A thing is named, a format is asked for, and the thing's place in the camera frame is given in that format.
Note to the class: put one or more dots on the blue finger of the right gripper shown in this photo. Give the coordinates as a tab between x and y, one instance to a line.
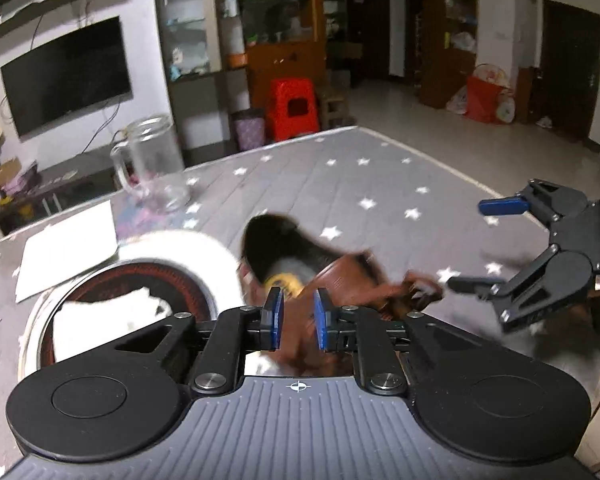
506	206
470	285

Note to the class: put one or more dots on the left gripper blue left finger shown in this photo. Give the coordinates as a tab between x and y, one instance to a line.
224	344

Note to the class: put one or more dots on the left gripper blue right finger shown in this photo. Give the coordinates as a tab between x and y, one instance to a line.
360	332

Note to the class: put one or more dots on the brown leather shoe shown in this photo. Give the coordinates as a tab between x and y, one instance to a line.
277	253

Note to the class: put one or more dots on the round induction hob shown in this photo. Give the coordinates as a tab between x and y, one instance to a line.
130	284

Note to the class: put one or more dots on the grey star tablecloth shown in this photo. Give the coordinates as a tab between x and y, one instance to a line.
353	189

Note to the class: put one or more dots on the grey folded towel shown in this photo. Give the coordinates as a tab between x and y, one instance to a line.
80	326

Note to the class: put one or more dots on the white paper sheet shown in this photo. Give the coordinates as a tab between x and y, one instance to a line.
67	249

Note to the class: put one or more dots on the clear glass mug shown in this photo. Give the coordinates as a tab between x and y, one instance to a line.
149	164

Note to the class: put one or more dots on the purple waste bin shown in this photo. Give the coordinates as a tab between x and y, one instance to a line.
250	128

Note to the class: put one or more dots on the small wooden stool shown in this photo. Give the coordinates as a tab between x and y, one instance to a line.
334	108

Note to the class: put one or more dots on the red plastic stool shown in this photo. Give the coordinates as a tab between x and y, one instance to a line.
292	109

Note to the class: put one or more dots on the low black tv bench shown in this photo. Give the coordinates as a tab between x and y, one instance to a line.
71	183

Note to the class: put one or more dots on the cardboard box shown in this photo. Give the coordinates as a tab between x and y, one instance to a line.
9	171

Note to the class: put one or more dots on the wooden display cabinet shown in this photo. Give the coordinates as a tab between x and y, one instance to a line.
264	41

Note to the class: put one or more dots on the black wall television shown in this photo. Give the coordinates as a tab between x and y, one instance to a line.
69	74

